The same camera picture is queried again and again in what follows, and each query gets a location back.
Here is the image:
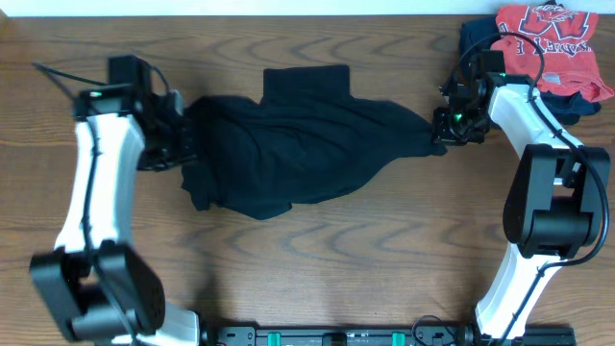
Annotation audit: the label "red printed t-shirt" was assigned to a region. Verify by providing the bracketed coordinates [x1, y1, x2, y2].
[491, 4, 614, 103]

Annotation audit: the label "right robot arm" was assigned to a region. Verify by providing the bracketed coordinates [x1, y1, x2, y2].
[431, 50, 610, 345]

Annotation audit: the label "black pants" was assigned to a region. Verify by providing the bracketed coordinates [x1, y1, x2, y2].
[182, 65, 447, 220]

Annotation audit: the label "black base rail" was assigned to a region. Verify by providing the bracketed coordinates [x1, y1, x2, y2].
[204, 324, 577, 346]

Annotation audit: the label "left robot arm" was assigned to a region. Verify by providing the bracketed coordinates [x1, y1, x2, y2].
[29, 55, 202, 345]

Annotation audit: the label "folded navy garment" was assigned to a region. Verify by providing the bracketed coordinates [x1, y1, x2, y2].
[458, 15, 602, 125]

